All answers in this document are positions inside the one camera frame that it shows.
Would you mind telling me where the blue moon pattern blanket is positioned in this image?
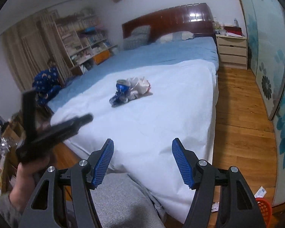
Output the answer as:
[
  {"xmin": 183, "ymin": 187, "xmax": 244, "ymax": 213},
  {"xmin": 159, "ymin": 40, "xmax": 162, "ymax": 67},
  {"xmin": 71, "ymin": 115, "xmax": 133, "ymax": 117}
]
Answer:
[{"xmin": 32, "ymin": 66, "xmax": 62, "ymax": 106}]

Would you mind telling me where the bed with blue sheet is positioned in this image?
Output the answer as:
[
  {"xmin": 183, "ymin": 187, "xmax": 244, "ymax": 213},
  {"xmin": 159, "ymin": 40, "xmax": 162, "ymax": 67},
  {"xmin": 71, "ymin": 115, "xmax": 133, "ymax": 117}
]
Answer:
[{"xmin": 49, "ymin": 37, "xmax": 219, "ymax": 222}]

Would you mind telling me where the beige wooden nightstand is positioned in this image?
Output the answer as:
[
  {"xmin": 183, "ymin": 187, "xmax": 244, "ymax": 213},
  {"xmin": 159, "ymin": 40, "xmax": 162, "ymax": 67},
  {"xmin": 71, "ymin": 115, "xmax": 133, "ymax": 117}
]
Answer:
[{"xmin": 216, "ymin": 35, "xmax": 248, "ymax": 70}]

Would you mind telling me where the white paper ball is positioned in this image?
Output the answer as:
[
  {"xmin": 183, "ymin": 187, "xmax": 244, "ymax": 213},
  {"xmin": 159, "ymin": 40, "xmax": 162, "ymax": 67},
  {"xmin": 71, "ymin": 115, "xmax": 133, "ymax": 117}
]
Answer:
[{"xmin": 127, "ymin": 77, "xmax": 151, "ymax": 100}]

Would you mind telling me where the floral sliding wardrobe door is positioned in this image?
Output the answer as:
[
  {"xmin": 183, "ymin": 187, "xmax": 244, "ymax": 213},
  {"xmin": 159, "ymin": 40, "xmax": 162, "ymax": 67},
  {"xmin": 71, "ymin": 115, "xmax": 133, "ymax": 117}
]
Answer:
[{"xmin": 240, "ymin": 0, "xmax": 285, "ymax": 205}]

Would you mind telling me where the dark red wooden headboard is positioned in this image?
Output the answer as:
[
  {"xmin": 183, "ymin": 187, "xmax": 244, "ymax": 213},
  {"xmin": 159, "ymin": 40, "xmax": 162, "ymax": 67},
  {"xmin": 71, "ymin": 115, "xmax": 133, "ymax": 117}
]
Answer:
[{"xmin": 122, "ymin": 3, "xmax": 215, "ymax": 43}]

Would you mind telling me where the wooden bookshelf with books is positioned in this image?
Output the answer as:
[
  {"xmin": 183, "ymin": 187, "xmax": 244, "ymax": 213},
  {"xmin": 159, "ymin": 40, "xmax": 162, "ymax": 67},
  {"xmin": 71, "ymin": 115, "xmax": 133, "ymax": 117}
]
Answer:
[{"xmin": 54, "ymin": 7, "xmax": 118, "ymax": 76}]

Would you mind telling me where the white and blue pillow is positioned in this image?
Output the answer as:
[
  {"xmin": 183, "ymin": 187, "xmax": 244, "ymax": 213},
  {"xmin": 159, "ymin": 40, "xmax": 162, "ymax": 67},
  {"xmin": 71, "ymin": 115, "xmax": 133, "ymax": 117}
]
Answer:
[{"xmin": 156, "ymin": 31, "xmax": 195, "ymax": 43}]

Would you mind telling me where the red plastic trash basket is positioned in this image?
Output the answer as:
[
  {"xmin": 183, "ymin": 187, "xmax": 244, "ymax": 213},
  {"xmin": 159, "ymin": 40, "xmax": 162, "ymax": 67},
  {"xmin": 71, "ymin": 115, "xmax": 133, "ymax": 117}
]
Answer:
[{"xmin": 255, "ymin": 197, "xmax": 272, "ymax": 227}]

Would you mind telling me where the person's grey trouser leg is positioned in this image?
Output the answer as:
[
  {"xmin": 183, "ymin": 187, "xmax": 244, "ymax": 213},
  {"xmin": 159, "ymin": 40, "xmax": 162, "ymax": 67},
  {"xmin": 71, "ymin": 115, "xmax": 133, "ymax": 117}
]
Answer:
[{"xmin": 91, "ymin": 173, "xmax": 167, "ymax": 227}]

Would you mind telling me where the crushed blue soda can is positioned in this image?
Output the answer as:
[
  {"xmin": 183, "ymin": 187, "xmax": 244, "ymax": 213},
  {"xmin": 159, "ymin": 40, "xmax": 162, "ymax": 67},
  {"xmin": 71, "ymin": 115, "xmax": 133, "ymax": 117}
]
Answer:
[{"xmin": 109, "ymin": 79, "xmax": 131, "ymax": 107}]

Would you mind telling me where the white cloth on bed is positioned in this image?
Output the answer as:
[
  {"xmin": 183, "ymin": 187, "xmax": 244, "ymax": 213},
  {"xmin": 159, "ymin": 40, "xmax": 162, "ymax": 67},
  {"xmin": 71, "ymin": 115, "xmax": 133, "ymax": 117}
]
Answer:
[{"xmin": 51, "ymin": 59, "xmax": 218, "ymax": 222}]

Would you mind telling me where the beige curtain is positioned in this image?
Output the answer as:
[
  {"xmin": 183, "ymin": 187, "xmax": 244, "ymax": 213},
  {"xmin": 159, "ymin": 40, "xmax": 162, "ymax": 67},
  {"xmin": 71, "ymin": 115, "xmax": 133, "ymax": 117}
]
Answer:
[{"xmin": 2, "ymin": 9, "xmax": 71, "ymax": 92}]

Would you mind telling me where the white paper card on floor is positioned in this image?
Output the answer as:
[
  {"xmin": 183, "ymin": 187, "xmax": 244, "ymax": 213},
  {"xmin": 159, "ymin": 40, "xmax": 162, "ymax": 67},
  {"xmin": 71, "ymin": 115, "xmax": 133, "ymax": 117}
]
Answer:
[{"xmin": 254, "ymin": 186, "xmax": 267, "ymax": 198}]

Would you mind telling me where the grey plaid pillow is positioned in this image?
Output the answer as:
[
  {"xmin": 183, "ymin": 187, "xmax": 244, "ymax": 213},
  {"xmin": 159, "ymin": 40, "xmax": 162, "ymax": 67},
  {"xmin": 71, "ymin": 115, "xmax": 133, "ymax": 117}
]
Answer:
[{"xmin": 123, "ymin": 25, "xmax": 151, "ymax": 51}]

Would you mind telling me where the person's left hand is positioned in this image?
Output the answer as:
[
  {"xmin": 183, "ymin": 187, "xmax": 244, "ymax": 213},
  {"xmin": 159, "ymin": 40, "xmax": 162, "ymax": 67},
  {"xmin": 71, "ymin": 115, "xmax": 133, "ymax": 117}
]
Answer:
[{"xmin": 9, "ymin": 151, "xmax": 56, "ymax": 212}]

